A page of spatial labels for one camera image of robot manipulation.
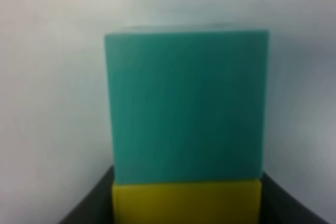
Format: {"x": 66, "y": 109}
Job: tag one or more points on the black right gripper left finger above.
{"x": 96, "y": 207}

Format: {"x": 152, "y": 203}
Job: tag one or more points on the yellow block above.
{"x": 203, "y": 202}

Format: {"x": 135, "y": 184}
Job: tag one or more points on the green block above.
{"x": 187, "y": 106}

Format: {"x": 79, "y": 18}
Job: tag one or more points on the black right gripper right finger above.
{"x": 279, "y": 207}

